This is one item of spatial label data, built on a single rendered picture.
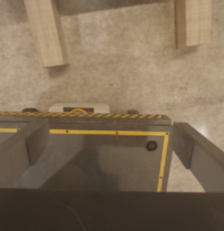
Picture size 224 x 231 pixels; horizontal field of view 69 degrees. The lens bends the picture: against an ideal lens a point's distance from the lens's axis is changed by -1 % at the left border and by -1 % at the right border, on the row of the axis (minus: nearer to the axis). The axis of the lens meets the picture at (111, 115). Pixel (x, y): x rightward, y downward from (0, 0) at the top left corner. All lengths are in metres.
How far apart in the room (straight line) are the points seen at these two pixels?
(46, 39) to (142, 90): 0.48
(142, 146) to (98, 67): 0.44
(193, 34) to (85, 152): 0.61
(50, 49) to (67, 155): 0.43
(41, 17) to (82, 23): 0.17
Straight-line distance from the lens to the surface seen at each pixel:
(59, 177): 0.65
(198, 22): 0.79
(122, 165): 0.59
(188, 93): 0.90
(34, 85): 0.90
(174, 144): 0.17
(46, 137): 0.17
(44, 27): 0.77
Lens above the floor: 0.80
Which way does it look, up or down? 72 degrees down
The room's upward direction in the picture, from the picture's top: 179 degrees counter-clockwise
